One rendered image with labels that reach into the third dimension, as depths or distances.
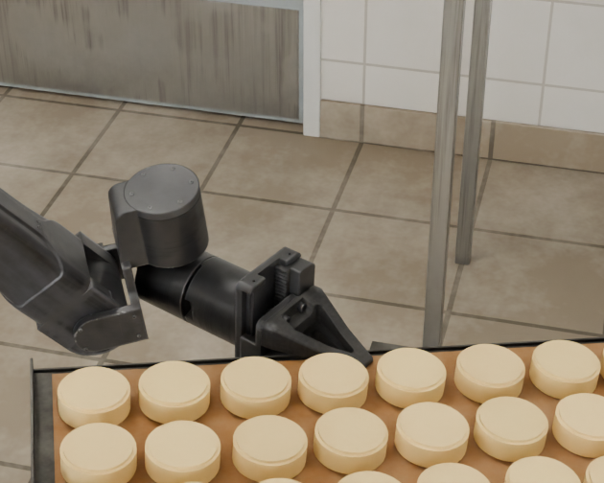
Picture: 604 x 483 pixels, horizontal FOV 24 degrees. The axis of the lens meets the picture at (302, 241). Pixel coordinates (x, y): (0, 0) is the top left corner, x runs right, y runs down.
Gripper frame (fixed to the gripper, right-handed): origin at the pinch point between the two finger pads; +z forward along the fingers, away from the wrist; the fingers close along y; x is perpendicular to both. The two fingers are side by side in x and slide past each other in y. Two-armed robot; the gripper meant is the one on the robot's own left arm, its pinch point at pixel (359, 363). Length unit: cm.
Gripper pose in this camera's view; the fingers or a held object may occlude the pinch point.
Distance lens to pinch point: 104.1
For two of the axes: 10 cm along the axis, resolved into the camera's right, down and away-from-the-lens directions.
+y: -0.4, 8.3, 5.6
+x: -5.8, 4.4, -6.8
